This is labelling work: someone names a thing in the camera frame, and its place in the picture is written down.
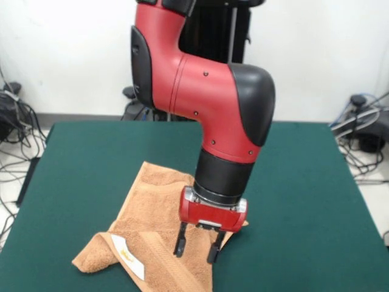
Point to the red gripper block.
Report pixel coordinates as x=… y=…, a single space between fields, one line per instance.
x=212 y=216

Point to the tan terry towel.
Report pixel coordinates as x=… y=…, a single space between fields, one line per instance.
x=152 y=213

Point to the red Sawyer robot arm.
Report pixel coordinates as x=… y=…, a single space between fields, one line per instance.
x=197 y=91

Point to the dark green table cloth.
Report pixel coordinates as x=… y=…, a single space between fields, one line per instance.
x=273 y=182

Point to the black pedestal leg with knob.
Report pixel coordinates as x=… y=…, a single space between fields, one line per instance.
x=133 y=106

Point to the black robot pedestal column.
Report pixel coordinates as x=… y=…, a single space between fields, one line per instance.
x=218 y=30

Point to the black pedestal foot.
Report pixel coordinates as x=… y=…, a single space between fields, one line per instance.
x=358 y=100
x=12 y=86

